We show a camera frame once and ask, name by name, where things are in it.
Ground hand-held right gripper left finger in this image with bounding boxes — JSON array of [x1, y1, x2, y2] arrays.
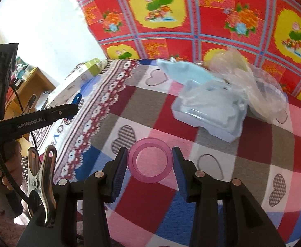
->
[[16, 147, 129, 247]]

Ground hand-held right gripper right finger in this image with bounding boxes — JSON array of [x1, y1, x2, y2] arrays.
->
[[172, 146, 286, 247]]

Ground white green selfie stick box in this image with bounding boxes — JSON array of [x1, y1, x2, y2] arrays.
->
[[47, 58, 108, 106]]

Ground pink plastic ring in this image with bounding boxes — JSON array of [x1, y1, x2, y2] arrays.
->
[[127, 137, 172, 184]]

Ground clear plastic blister tray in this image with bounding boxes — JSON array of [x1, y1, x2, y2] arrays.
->
[[170, 79, 249, 143]]

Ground clear plastic bag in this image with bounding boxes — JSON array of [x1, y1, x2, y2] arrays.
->
[[203, 47, 289, 124]]

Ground person's left hand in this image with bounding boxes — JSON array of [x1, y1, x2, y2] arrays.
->
[[0, 140, 22, 193]]

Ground teal round alarm clock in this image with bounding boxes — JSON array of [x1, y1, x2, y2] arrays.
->
[[17, 66, 29, 79]]

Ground wooden shelf cabinet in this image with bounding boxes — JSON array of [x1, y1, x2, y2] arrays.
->
[[4, 66, 56, 140]]

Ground light blue plastic wrapper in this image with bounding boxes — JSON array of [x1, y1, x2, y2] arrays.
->
[[156, 58, 218, 86]]

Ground red floral printed cloth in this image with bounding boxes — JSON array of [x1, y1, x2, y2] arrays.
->
[[67, 0, 301, 109]]

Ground thick black cable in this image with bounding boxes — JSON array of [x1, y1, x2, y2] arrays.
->
[[0, 123, 35, 209]]

